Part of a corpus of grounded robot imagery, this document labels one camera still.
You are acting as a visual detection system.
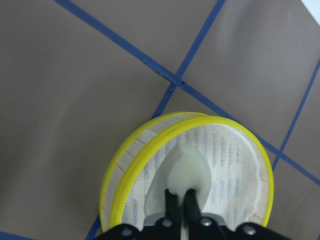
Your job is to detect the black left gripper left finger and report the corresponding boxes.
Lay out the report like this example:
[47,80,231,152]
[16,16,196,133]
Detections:
[164,189,183,221]

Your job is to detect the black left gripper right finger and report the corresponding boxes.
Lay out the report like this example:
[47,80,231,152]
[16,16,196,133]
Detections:
[183,189,201,221]

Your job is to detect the yellow steamer basket near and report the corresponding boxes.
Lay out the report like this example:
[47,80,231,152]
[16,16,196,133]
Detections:
[99,112,274,232]

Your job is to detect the white steamed bun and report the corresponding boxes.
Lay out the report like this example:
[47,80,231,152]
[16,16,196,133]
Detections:
[143,144,212,240]

